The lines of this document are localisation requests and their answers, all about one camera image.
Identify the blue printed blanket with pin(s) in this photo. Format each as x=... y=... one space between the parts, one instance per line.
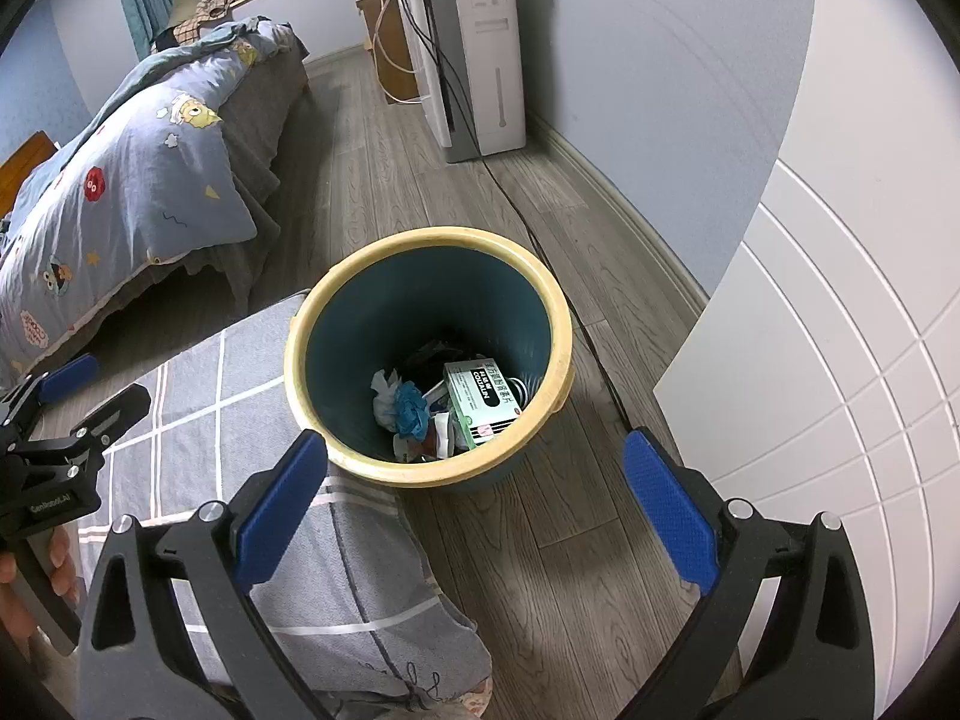
x=150 y=165

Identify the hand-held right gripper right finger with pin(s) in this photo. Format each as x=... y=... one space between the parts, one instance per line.
x=667 y=510

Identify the grey plaid mat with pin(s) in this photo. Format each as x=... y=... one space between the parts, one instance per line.
x=360 y=577

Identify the bed with grey skirt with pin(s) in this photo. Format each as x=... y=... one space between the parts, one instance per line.
x=277 y=112

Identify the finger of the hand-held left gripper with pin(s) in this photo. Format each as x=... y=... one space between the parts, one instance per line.
x=112 y=412
x=67 y=376

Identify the white tissue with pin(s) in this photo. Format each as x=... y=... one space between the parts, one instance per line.
x=384 y=390

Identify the blue face mask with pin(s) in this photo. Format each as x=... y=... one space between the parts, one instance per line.
x=411 y=405

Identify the white panelled cabinet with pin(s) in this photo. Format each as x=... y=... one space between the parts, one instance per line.
x=825 y=390

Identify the pile of clothes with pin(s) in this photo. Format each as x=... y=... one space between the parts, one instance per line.
x=199 y=7

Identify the white air purifier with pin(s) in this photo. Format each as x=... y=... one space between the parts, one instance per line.
x=487 y=52

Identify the person's left hand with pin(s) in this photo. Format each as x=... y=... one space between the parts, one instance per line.
x=60 y=562

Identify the teal waste bin yellow rim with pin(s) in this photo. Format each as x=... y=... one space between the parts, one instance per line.
x=375 y=300

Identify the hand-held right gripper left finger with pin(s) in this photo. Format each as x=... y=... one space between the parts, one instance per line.
x=281 y=510

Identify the white green medicine box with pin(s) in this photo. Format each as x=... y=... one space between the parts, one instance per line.
x=484 y=405

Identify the wooden tv cabinet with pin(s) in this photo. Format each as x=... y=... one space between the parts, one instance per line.
x=394 y=67

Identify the wooden headboard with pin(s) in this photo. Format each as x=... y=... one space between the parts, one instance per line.
x=22 y=172

